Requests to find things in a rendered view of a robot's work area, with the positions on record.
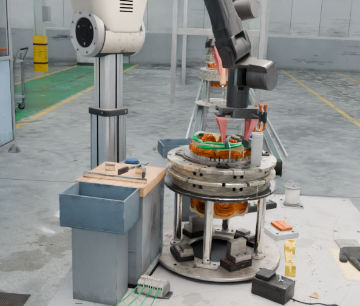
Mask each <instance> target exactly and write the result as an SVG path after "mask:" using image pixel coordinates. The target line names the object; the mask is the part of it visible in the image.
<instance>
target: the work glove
mask: <svg viewBox="0 0 360 306"><path fill-rule="evenodd" d="M334 241H335V242H336V243H337V244H338V245H339V246H340V252H339V260H340V261H341V262H348V260H349V261H350V262H351V263H352V264H353V265H354V266H355V267H356V268H357V269H358V270H359V271H360V244H359V242H358V241H357V240H355V239H336V240H334Z"/></svg>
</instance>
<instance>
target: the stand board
mask: <svg viewBox="0 0 360 306"><path fill-rule="evenodd" d="M105 163H110V164H115V171H108V170H105ZM125 166H128V167H130V166H134V165H130V164H124V163H113V162H104V163H102V164H100V165H99V166H97V167H96V168H94V169H93V170H91V171H90V172H97V173H103V174H113V175H118V169H120V168H122V167H125ZM145 168H146V176H145V178H146V179H147V184H144V183H134V182H124V181H118V180H108V179H101V178H92V177H83V176H81V177H80V178H78V179H76V180H75V182H78V181H82V182H92V183H102V184H108V185H118V186H128V187H134V188H139V189H140V197H144V196H145V195H146V194H147V193H148V192H149V191H150V190H151V189H152V188H154V187H155V186H156V185H157V184H158V183H159V182H160V181H161V180H162V179H163V178H164V177H165V176H166V168H159V167H153V166H145ZM122 175H123V176H130V177H140V178H142V174H136V173H135V169H131V170H129V172H127V173H124V174H122Z"/></svg>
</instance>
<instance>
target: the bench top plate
mask: <svg viewBox="0 0 360 306"><path fill-rule="evenodd" d="M267 198H269V199H270V200H272V201H274V202H276V203H277V208H275V209H269V210H265V221H266V222H269V221H275V220H283V221H285V223H288V224H289V225H291V226H292V227H293V229H294V230H295V231H297V232H298V233H299V237H298V238H294V239H290V240H295V242H296V249H295V255H294V254H293V260H294V264H296V277H289V276H287V277H288V278H289V279H292V280H295V281H296V283H295V288H294V296H293V297H292V298H293V299H296V300H298V301H302V302H307V303H317V302H319V303H323V304H334V303H335V304H338V305H339V306H360V282H359V281H349V280H345V278H344V276H343V274H342V273H341V271H340V269H339V267H338V266H337V264H336V262H335V260H334V259H333V257H332V255H331V254H330V252H329V250H328V248H340V246H339V245H338V244H337V243H336V242H335V241H334V240H336V239H360V212H359V211H358V210H357V208H356V207H355V205H354V204H353V203H352V202H351V200H350V199H340V198H328V197H306V196H299V200H301V202H302V204H303V206H304V209H292V208H281V206H280V203H279V199H285V196H284V195H275V198H270V197H269V196H268V197H267ZM256 217H257V212H252V213H248V214H245V215H244V216H243V217H242V216H236V217H233V218H231V219H229V225H230V226H234V227H238V228H241V227H242V228H245V229H247V230H250V231H253V232H256ZM284 217H287V219H284ZM173 228H174V211H171V212H169V213H166V214H164V215H163V234H164V233H166V232H168V231H170V230H173ZM263 236H264V237H266V238H267V239H269V240H270V241H272V243H274V244H275V245H276V246H277V247H278V249H279V251H280V262H279V264H278V266H277V267H276V268H275V269H274V270H273V271H275V272H276V274H278V275H280V274H281V276H284V277H286V276H285V275H284V274H285V263H286V261H285V252H284V243H285V241H287V239H286V240H277V241H275V240H274V239H272V238H271V237H270V236H268V235H267V234H265V233H263ZM282 241H283V242H282ZM312 247H313V248H312ZM308 255H309V256H308ZM301 258H304V259H301ZM309 261H311V262H309ZM311 263H312V264H311ZM309 264H310V265H309ZM315 269H316V270H315ZM313 271H314V272H313ZM312 274H313V275H312ZM317 274H318V275H317ZM152 276H155V277H159V278H162V279H169V283H170V285H171V287H170V291H173V295H172V296H171V298H170V299H166V298H163V297H158V296H157V297H156V298H155V301H154V303H153V304H152V305H151V306H326V305H321V304H314V305H308V304H307V305H305V304H303V303H300V302H297V301H294V300H291V299H290V300H289V301H288V302H287V303H286V304H285V305H282V304H279V303H277V302H274V301H271V300H269V299H266V298H264V297H261V296H258V295H256V294H252V293H251V287H252V279H250V280H242V281H235V282H215V281H208V280H200V279H194V278H191V277H187V276H184V275H181V274H178V273H176V272H174V271H171V270H170V269H168V268H166V267H165V266H163V265H162V264H161V263H160V264H159V265H158V267H157V268H156V270H155V271H154V272H153V274H152ZM320 281H321V282H320ZM304 285H305V286H304ZM306 286H307V287H308V288H307V287H306ZM319 288H320V289H319ZM326 291H327V292H326ZM314 292H316V293H317V294H318V295H319V298H316V297H310V295H312V294H313V293H314ZM138 294H139V293H138V292H136V291H133V292H132V294H131V295H130V296H129V297H127V298H126V299H125V300H124V301H123V302H121V303H119V304H118V305H117V306H127V305H128V304H130V303H131V302H132V301H133V300H134V299H135V298H136V297H137V296H138ZM254 296H255V297H254ZM304 300H305V301H304ZM47 306H112V305H105V304H99V303H95V302H89V301H82V300H78V299H73V285H72V266H71V267H70V269H69V271H68V272H67V274H66V275H65V277H64V279H63V281H62V282H61V284H60V285H59V287H58V289H57V290H56V292H55V294H54V295H53V297H52V299H51V300H50V302H49V304H48V305H47Z"/></svg>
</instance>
